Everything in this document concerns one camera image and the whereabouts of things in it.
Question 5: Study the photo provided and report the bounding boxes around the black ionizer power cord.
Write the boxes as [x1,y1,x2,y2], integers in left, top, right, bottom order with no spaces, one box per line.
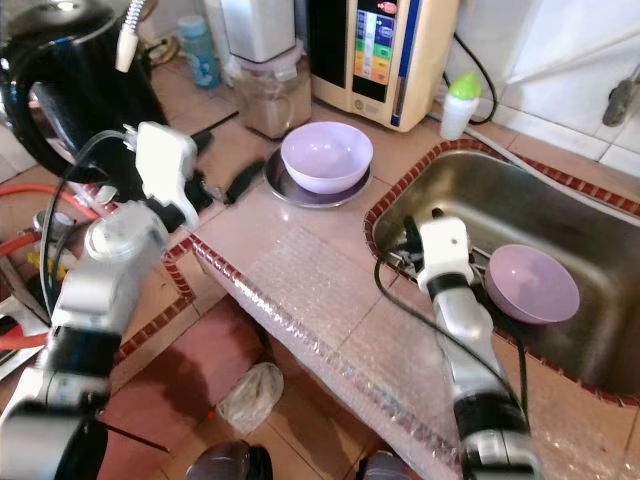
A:
[450,33,498,126]

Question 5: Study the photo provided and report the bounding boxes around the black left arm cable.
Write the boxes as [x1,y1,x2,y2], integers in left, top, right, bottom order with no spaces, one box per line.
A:
[40,128,146,321]

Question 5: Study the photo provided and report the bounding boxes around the lilac plastic bowl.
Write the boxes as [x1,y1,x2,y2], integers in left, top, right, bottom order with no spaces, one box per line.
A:
[485,243,581,324]
[280,120,374,194]

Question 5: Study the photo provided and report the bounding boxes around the cream water ionizer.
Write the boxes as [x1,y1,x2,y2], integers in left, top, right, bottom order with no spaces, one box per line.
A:
[305,0,459,131]

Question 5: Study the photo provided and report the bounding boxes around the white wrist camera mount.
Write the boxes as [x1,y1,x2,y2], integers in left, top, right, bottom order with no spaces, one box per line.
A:
[135,122,201,206]
[417,218,473,286]

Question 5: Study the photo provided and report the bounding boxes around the dark robot left foot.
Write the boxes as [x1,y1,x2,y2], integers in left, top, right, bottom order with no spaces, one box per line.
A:
[185,443,271,480]

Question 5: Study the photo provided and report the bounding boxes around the white flexible spout hose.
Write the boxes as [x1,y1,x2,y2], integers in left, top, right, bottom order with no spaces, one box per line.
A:
[115,0,151,73]

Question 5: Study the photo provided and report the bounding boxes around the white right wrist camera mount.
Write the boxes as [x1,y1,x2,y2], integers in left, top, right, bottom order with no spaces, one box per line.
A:
[417,218,473,286]

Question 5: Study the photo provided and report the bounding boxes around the metal faucet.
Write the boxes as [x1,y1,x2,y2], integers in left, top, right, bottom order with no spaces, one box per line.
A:
[603,80,640,128]

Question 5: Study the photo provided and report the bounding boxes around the teal plastic bottle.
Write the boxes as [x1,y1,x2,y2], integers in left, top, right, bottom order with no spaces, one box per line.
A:
[178,15,221,89]

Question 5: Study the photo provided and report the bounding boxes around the black electric kettle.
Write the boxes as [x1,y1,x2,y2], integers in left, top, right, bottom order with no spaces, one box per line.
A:
[2,0,169,201]

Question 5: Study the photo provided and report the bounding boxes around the silver grinder with brown jar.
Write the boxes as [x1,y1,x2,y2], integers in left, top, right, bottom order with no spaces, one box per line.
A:
[220,0,313,139]

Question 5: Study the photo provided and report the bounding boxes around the clear bubble wrap sheet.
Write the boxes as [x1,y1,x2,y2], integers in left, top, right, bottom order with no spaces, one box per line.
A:
[195,215,640,480]

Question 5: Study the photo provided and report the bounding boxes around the white water pipe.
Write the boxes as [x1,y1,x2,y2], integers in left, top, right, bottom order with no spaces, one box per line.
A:
[500,30,640,101]

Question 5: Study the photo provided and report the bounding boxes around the crumpled clear plastic bag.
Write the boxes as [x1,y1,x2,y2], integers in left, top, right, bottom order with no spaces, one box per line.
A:
[217,362,286,433]

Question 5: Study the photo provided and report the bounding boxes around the stainless steel sink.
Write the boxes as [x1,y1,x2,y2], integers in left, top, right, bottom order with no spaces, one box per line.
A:
[372,150,640,396]

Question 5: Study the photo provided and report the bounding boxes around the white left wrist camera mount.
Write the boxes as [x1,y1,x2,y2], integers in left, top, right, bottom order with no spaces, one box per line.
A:
[135,122,201,206]

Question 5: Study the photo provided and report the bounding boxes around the round steel plate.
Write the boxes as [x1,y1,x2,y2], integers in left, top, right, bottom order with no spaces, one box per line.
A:
[265,150,371,209]

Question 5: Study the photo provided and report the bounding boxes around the small white bottle green cap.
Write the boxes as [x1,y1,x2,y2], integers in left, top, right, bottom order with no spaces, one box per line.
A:
[440,72,483,141]

